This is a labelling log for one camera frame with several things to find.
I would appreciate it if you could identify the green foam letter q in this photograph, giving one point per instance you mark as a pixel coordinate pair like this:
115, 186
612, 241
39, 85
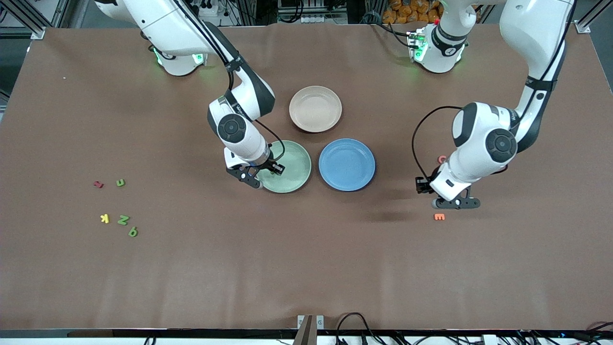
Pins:
133, 232

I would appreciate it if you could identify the blue plate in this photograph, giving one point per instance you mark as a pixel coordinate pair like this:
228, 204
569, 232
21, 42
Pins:
347, 165

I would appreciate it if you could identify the pile of orange fruit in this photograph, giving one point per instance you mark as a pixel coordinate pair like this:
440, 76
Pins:
407, 12

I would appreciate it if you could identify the green plate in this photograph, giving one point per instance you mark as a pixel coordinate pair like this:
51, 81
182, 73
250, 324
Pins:
292, 167

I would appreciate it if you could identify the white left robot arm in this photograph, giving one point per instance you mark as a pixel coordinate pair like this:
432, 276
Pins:
536, 28

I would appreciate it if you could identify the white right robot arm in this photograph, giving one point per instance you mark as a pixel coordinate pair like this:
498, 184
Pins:
167, 24

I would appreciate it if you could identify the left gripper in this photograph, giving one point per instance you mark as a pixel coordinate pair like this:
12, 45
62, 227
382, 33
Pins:
422, 185

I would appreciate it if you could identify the white power strip with plugs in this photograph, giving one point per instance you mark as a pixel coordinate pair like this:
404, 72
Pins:
206, 10

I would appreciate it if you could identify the grey metal mounting bracket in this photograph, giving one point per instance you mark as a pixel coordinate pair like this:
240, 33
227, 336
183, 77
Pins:
306, 330

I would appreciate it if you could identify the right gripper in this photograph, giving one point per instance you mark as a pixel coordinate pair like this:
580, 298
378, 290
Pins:
267, 166

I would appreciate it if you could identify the brown table mat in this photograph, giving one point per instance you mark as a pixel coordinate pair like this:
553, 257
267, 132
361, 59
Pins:
306, 263

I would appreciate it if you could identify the aluminium frame strut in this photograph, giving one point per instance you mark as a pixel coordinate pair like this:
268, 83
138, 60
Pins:
38, 33
583, 27

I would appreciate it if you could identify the green foam letter N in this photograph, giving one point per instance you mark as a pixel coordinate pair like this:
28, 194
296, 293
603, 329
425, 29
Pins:
123, 220

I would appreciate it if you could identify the beige plate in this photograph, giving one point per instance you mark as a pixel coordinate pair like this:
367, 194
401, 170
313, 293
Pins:
316, 109

